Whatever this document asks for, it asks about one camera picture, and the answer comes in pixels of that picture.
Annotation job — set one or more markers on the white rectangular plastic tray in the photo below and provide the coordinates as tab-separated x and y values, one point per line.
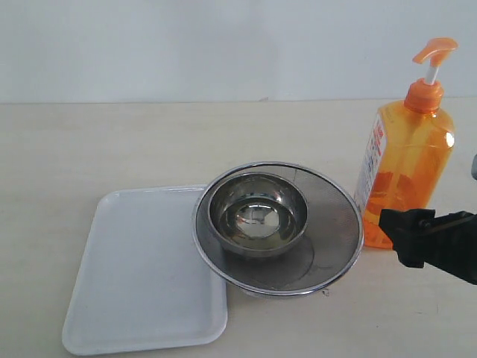
142	284

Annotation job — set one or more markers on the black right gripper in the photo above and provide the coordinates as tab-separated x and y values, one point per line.
449	242

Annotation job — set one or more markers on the steel mesh colander basket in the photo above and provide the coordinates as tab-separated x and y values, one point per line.
330	246

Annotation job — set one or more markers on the small stainless steel bowl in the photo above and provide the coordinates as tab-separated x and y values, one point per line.
257	214

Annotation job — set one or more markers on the orange pump soap bottle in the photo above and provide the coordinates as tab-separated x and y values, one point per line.
408	148

